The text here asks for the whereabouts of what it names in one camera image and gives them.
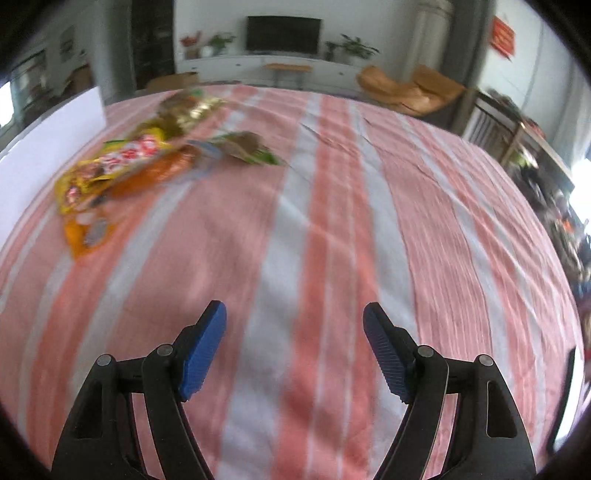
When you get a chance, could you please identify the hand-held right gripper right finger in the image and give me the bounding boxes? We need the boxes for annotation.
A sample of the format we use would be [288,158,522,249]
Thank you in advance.
[362,302,536,480]

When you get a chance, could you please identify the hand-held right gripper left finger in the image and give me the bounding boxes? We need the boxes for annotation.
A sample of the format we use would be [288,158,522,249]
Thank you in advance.
[52,300,228,480]

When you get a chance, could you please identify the orange snack packet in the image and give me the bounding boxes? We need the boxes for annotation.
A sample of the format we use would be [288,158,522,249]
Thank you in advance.
[63,145,197,260]

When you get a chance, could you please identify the large yellow snack packet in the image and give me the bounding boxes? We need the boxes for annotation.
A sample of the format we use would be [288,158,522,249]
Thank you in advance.
[54,131,179,217]

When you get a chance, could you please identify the green brown snack packet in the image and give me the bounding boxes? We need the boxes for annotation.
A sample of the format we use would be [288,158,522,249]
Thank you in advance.
[196,130,287,167]

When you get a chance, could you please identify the yellow clear snack packet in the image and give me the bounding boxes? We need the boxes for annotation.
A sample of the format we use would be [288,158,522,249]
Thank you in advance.
[131,115,188,142]

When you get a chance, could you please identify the striped tablecloth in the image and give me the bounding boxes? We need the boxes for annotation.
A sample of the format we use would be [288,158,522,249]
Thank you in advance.
[0,83,583,480]

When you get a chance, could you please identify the black smartphone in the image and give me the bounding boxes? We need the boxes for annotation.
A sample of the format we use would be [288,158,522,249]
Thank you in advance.
[547,346,581,456]

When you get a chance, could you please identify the brown gold snack packet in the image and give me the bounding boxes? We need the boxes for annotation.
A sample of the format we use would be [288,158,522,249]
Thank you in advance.
[156,89,228,133]

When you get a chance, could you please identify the wooden chair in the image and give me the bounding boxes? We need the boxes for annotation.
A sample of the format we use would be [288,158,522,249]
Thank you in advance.
[461,89,525,165]

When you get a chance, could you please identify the orange lounge chair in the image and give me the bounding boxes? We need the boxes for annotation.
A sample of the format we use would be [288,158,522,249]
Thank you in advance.
[357,64,467,117]

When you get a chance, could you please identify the cardboard box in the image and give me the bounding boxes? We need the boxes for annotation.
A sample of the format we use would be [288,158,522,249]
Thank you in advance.
[145,71,201,92]

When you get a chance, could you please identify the white television cabinet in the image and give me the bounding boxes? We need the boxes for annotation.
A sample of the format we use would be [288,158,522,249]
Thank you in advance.
[182,54,370,96]

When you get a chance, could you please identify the wooden stool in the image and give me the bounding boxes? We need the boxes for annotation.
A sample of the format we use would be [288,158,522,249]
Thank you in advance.
[263,63,313,90]

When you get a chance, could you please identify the large green potted plant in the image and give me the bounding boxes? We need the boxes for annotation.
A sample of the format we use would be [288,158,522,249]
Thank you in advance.
[339,32,380,66]

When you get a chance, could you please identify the grey curtain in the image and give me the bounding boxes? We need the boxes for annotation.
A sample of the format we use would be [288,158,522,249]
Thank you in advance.
[454,0,498,136]

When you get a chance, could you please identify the red flowers in vase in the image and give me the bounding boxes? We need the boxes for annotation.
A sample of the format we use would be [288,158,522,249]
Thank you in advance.
[180,31,203,59]

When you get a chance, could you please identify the flower bouquet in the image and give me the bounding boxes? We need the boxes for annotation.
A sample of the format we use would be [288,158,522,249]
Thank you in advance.
[206,32,236,56]

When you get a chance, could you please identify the dark tall cabinet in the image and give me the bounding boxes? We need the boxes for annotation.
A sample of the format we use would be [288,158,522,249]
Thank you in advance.
[131,0,177,89]

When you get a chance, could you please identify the covered standing air conditioner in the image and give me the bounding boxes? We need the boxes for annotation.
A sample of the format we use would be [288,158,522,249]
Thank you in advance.
[415,0,456,77]

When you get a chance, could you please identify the glass balcony door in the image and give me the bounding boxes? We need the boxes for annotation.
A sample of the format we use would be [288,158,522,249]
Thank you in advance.
[0,46,49,131]

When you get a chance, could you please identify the black television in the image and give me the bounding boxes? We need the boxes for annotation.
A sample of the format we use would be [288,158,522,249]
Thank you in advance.
[245,16,323,57]

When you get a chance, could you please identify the red wall hanging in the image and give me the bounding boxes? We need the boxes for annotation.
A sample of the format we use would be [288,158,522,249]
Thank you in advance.
[489,16,517,61]

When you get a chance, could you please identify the framed wall picture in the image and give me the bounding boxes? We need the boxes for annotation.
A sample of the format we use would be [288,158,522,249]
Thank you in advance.
[58,25,76,61]

